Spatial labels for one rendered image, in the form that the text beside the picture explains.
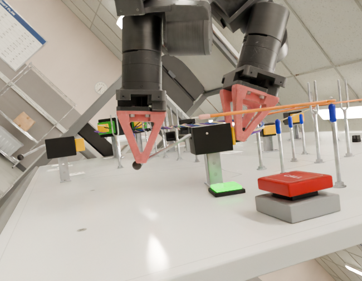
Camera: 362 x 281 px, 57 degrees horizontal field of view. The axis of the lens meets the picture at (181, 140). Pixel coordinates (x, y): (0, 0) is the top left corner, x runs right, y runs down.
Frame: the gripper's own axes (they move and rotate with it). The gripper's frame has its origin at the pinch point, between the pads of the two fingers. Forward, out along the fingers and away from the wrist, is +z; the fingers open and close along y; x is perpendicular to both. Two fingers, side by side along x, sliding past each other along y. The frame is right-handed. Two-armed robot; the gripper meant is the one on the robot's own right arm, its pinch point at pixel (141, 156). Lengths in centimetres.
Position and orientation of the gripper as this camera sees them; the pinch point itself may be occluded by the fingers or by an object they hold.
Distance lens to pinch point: 48.9
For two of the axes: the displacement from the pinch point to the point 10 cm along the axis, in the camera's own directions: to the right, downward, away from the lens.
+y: -0.9, -0.5, 9.9
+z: -0.1, 10.0, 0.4
